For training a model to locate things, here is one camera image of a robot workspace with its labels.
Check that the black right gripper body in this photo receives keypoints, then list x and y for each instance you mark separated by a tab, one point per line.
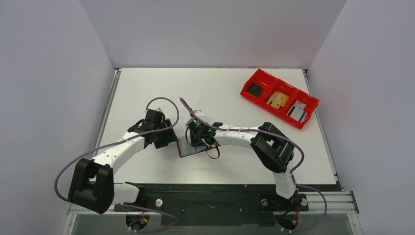
195	138

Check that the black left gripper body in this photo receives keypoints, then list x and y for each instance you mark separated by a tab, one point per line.
169	137

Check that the red leather card holder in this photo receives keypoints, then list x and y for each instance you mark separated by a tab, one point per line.
185	149

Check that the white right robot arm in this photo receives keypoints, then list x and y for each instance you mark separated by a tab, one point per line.
273	148

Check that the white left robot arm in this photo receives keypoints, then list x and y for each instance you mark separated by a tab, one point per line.
93	185

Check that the black cards in bin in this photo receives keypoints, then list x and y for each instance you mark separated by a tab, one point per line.
255	90

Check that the gold cards in bin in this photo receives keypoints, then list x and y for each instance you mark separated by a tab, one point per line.
278	100

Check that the silver cards in bin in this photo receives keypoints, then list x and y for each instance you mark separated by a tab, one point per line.
297	111

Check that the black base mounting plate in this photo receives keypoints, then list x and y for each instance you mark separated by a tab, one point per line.
213	205

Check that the red three-compartment bin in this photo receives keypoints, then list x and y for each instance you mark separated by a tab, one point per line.
271	84

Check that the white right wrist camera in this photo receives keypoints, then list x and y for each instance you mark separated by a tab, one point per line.
200	113

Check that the aluminium front rail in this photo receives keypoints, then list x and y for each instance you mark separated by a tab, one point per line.
340	202

